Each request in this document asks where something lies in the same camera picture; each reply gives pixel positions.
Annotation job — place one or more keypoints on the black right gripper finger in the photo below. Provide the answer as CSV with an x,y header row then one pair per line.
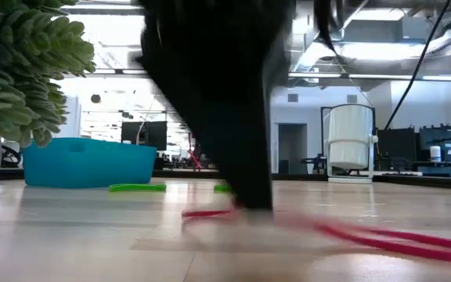
x,y
260,164
233,156

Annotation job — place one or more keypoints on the green rubber band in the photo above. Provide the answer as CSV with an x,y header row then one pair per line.
x,y
222,188
139,187

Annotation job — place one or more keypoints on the blue plastic bin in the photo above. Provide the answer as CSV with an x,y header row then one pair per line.
x,y
92,164

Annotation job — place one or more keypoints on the large red rubber band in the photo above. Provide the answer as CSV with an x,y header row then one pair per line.
x,y
405,244

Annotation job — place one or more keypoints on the grey door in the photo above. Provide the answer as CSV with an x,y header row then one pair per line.
x,y
293,149

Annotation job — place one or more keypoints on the red figure stand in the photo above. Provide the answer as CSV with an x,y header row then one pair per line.
x,y
195,156

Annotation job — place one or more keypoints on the black monitor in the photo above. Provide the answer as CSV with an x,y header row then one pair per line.
x,y
151,135

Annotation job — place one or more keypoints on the white drum on stand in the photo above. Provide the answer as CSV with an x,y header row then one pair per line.
x,y
351,133

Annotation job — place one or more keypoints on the long ceiling light bar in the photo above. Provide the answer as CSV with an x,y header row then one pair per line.
x,y
366,75

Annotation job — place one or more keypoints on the dark screen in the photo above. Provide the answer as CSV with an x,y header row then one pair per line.
x,y
397,145

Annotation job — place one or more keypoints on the white canister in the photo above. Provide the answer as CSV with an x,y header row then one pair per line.
x,y
435,154

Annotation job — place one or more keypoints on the dark cabinet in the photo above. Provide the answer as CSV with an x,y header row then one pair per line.
x,y
444,141

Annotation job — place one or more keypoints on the green artificial plant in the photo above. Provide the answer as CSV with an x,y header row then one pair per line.
x,y
18,66

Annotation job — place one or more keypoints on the black table edge frame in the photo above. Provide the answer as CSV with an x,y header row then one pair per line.
x,y
366,178

